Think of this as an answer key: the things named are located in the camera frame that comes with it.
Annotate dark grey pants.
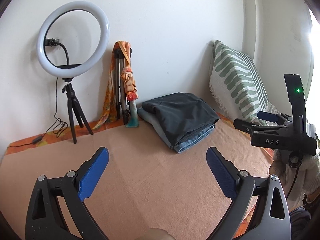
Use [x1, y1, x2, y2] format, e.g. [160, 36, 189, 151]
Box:
[141, 92, 221, 150]

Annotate grey gloved right hand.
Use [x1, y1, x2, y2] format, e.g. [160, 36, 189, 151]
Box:
[269, 150, 319, 210]

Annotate green striped white pillow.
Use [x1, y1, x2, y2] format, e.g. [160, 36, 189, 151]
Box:
[209, 40, 279, 126]

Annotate folded light blue jeans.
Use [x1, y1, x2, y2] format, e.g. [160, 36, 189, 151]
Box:
[138, 107, 215, 153]

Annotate teal cloth piece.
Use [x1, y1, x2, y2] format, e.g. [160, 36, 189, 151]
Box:
[126, 100, 139, 128]

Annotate black mini tripod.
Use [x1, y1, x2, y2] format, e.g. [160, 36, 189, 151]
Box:
[62, 78, 93, 144]

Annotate folded tripod with orange scarf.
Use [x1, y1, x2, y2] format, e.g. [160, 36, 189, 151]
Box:
[93, 41, 138, 129]

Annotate black cable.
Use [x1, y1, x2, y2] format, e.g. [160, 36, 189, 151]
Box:
[8, 77, 69, 147]

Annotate white ring light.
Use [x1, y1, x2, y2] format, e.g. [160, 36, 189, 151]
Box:
[36, 1, 110, 79]

